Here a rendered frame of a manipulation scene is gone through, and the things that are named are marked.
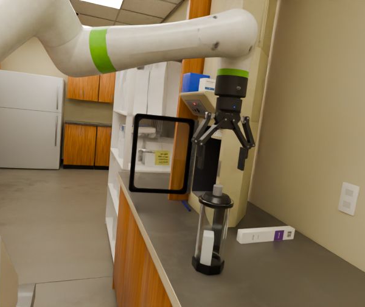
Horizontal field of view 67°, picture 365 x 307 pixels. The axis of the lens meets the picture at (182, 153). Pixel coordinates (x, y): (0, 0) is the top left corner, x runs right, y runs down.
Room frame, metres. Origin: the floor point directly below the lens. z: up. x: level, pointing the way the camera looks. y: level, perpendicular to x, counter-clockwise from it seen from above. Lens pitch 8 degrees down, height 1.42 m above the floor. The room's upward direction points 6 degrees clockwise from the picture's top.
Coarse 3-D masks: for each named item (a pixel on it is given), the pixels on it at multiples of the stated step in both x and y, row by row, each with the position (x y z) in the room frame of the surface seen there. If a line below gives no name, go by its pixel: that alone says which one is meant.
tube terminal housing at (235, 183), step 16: (256, 48) 1.18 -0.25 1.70; (208, 64) 1.40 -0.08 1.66; (256, 64) 1.18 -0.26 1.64; (256, 80) 1.19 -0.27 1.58; (256, 96) 1.22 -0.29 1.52; (240, 112) 1.16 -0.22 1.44; (256, 112) 1.27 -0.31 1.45; (240, 128) 1.17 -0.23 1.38; (256, 128) 1.32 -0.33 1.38; (224, 144) 1.15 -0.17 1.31; (240, 144) 1.17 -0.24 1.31; (224, 160) 1.15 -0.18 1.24; (224, 176) 1.16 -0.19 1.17; (240, 176) 1.18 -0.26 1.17; (224, 192) 1.16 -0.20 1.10; (240, 192) 1.19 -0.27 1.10; (240, 208) 1.24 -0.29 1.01
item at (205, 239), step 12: (216, 204) 0.78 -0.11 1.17; (228, 204) 0.79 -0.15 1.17; (204, 216) 0.80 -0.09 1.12; (216, 216) 0.79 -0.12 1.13; (228, 216) 0.81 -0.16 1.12; (204, 228) 0.80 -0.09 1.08; (216, 228) 0.79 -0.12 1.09; (204, 240) 0.79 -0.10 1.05; (216, 240) 0.79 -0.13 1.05; (204, 252) 0.79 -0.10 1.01; (216, 252) 0.79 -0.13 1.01; (216, 264) 0.79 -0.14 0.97
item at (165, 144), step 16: (144, 128) 1.37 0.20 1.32; (160, 128) 1.39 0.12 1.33; (176, 128) 1.41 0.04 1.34; (144, 144) 1.38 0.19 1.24; (160, 144) 1.39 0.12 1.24; (176, 144) 1.41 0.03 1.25; (144, 160) 1.38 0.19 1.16; (160, 160) 1.40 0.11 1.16; (176, 160) 1.41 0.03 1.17; (144, 176) 1.38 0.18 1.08; (160, 176) 1.40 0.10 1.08; (176, 176) 1.42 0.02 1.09
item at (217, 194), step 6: (216, 186) 0.82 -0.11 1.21; (222, 186) 0.83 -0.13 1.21; (210, 192) 0.85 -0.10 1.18; (216, 192) 0.82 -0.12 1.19; (222, 192) 0.86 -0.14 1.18; (204, 198) 0.81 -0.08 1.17; (210, 198) 0.80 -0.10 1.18; (216, 198) 0.80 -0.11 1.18; (222, 198) 0.80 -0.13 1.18; (228, 198) 0.81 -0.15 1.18
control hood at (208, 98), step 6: (180, 96) 1.40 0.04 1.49; (186, 96) 1.32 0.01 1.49; (192, 96) 1.25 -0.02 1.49; (198, 96) 1.19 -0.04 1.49; (204, 96) 1.13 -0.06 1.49; (210, 96) 1.12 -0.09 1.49; (216, 96) 1.13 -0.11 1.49; (204, 102) 1.18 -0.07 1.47; (210, 102) 1.12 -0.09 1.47; (210, 108) 1.17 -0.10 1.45
